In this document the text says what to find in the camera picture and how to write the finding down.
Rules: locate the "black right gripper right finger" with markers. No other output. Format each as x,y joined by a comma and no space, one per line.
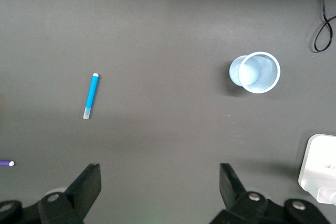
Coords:
232,190

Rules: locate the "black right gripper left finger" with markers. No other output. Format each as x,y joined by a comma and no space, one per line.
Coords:
84,187

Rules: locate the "blue marker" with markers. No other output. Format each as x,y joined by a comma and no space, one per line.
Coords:
91,95

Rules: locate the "purple marker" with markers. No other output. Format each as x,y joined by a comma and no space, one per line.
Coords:
5,163

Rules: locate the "white stand with base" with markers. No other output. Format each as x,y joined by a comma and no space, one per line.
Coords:
319,166

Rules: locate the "light blue plastic cup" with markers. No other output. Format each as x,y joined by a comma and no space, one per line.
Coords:
258,73

